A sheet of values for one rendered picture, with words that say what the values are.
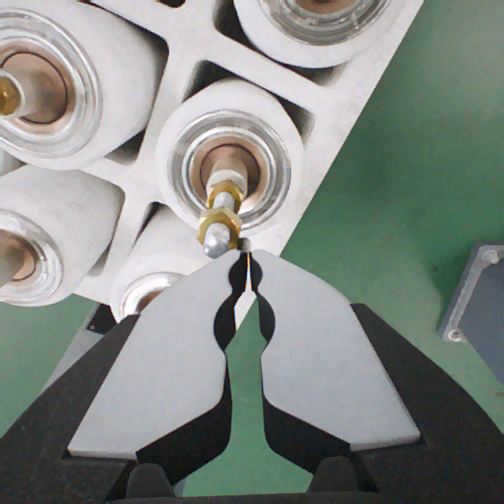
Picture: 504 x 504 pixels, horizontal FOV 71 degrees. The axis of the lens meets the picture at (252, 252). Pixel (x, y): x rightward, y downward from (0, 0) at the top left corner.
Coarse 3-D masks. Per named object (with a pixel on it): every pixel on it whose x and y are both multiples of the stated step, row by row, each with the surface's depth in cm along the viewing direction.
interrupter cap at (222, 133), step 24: (192, 120) 20; (216, 120) 20; (240, 120) 20; (192, 144) 21; (216, 144) 21; (240, 144) 21; (264, 144) 21; (168, 168) 21; (192, 168) 21; (264, 168) 22; (288, 168) 21; (192, 192) 22; (264, 192) 22; (192, 216) 23; (240, 216) 23; (264, 216) 23
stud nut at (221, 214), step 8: (216, 208) 14; (224, 208) 14; (200, 216) 14; (208, 216) 14; (216, 216) 14; (224, 216) 14; (232, 216) 14; (200, 224) 14; (208, 224) 14; (224, 224) 14; (232, 224) 14; (240, 224) 14; (200, 232) 14; (232, 232) 14; (200, 240) 14; (232, 240) 14; (232, 248) 15
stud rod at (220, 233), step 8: (224, 192) 18; (216, 200) 17; (224, 200) 16; (232, 200) 17; (232, 208) 16; (216, 224) 14; (208, 232) 14; (216, 232) 13; (224, 232) 14; (208, 240) 13; (216, 240) 13; (224, 240) 13; (208, 248) 13; (216, 248) 13; (224, 248) 13; (208, 256) 13; (216, 256) 13
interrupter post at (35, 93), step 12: (0, 72) 16; (12, 72) 17; (24, 72) 18; (36, 72) 19; (12, 84) 17; (24, 84) 17; (36, 84) 18; (48, 84) 19; (24, 96) 17; (36, 96) 18; (48, 96) 19; (24, 108) 17; (36, 108) 18
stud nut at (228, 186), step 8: (216, 184) 18; (224, 184) 17; (232, 184) 18; (216, 192) 17; (232, 192) 17; (240, 192) 18; (208, 200) 18; (240, 200) 18; (208, 208) 18; (240, 208) 18
